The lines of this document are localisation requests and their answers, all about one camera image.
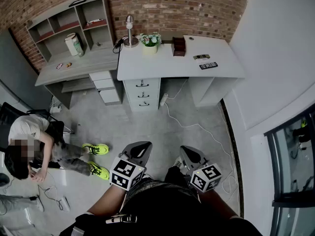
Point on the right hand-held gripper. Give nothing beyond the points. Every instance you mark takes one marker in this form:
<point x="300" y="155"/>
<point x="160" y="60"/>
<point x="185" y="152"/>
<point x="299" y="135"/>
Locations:
<point x="205" y="177"/>

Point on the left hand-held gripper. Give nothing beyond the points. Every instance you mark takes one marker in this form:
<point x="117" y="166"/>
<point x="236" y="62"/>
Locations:
<point x="123" y="173"/>

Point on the black remote control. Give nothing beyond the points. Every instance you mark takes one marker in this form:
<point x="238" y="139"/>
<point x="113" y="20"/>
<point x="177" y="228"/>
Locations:
<point x="208" y="65"/>

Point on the light grey remote control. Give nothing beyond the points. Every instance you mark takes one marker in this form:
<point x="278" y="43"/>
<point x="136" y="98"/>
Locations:
<point x="201" y="56"/>

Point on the dark brown organizer box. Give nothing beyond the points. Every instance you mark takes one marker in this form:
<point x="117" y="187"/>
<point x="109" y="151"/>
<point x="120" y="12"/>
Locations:
<point x="178" y="47"/>

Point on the person's right forearm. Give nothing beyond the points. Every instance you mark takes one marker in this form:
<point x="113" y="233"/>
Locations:
<point x="219" y="203"/>

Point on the person's left forearm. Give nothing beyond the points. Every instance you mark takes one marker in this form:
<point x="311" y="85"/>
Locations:
<point x="108" y="203"/>

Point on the grey wireless charger pad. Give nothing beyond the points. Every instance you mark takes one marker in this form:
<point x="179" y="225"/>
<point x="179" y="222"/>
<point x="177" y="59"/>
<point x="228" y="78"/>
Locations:
<point x="166" y="42"/>

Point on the person's white shoe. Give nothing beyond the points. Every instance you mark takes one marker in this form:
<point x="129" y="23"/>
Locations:
<point x="178" y="162"/>

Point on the white desk drawer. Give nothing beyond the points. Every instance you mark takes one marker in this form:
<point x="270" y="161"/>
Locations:
<point x="144" y="104"/>
<point x="142" y="83"/>
<point x="143" y="95"/>

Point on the white power strip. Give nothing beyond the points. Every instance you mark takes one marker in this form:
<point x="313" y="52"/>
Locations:
<point x="66" y="204"/>
<point x="163" y="99"/>
<point x="56" y="108"/>

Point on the person's black clothing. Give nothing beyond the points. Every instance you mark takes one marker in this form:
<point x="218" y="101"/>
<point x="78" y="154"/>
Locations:
<point x="167" y="210"/>

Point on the white drawer cabinet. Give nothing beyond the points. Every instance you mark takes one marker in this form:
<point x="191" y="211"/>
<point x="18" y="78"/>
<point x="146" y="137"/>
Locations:
<point x="105" y="87"/>

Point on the white desk with drawers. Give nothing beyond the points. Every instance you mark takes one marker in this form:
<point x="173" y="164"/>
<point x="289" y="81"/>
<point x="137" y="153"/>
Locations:
<point x="172" y="65"/>

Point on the grey wooden desk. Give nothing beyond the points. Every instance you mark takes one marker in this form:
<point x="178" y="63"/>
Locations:
<point x="81" y="63"/>

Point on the potted flower plant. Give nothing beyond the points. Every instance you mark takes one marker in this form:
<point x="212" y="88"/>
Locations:
<point x="150" y="43"/>

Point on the small brown item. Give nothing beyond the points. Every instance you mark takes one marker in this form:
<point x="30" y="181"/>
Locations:
<point x="68" y="65"/>

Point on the silver desk lamp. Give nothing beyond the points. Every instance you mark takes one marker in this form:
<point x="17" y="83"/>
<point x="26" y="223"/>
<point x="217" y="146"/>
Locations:
<point x="129" y="33"/>

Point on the small pink packet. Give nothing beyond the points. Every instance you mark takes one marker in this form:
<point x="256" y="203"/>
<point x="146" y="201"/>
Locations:
<point x="59" y="66"/>

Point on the black office chair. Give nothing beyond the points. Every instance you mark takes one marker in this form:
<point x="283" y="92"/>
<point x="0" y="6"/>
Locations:
<point x="9" y="114"/>

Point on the red item on shelf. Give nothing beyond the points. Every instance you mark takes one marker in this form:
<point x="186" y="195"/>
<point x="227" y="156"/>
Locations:
<point x="94" y="21"/>

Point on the grey shelf hutch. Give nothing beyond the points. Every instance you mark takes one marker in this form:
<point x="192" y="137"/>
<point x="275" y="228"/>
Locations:
<point x="96" y="11"/>

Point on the black window frame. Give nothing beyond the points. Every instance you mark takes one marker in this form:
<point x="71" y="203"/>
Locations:
<point x="270" y="161"/>

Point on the black picture frame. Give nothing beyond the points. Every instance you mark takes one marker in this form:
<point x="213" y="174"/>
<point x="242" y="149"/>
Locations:
<point x="78" y="2"/>

